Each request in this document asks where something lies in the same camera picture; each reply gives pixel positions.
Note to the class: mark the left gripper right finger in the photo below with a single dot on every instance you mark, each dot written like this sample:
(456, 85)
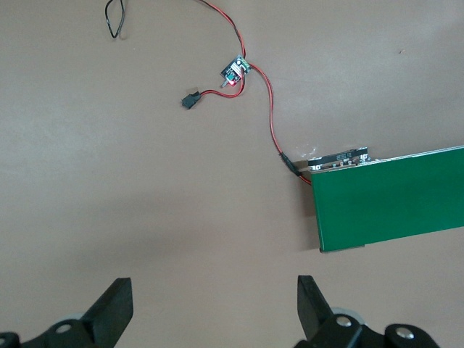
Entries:
(311, 311)

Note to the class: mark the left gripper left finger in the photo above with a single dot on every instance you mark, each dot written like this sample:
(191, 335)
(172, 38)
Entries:
(112, 311)

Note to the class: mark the green conveyor belt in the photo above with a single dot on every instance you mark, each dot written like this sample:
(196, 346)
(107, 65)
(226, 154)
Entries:
(380, 203)

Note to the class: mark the small motor controller board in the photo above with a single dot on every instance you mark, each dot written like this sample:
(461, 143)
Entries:
(235, 70)

